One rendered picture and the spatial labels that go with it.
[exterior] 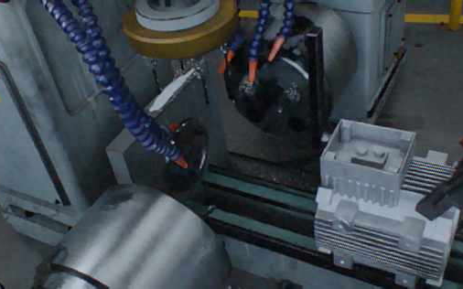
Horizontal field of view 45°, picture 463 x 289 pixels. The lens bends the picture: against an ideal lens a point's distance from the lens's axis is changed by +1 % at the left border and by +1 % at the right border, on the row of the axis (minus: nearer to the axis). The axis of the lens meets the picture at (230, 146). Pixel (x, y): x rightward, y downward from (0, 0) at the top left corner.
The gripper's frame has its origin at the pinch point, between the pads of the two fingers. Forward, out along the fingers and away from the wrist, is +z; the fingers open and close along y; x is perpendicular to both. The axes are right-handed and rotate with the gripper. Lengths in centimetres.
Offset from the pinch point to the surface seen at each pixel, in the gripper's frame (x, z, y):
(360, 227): -5.2, 11.2, 2.6
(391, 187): -5.6, 4.0, -1.0
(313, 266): -4.9, 29.6, 1.3
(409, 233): -0.1, 5.6, 3.1
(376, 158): -9.1, 4.9, -5.3
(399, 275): 4.1, 14.3, 3.7
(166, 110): -42.7, 22.9, -4.2
